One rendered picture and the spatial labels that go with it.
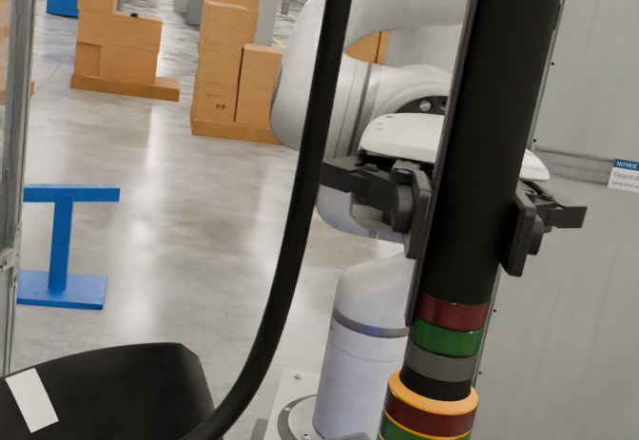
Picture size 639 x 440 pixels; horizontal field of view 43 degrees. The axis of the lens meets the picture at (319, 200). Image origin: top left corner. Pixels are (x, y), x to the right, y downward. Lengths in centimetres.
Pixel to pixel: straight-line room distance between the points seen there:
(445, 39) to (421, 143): 57
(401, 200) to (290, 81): 24
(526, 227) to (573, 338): 208
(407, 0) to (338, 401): 66
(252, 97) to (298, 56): 744
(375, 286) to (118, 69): 868
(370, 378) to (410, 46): 45
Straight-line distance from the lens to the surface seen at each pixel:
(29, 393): 47
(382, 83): 58
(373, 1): 65
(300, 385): 135
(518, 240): 36
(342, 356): 114
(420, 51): 99
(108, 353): 50
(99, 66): 968
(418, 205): 35
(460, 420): 39
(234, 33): 794
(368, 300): 110
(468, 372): 39
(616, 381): 252
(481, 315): 38
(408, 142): 43
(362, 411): 117
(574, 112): 224
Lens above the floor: 166
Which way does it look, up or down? 15 degrees down
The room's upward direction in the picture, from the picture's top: 9 degrees clockwise
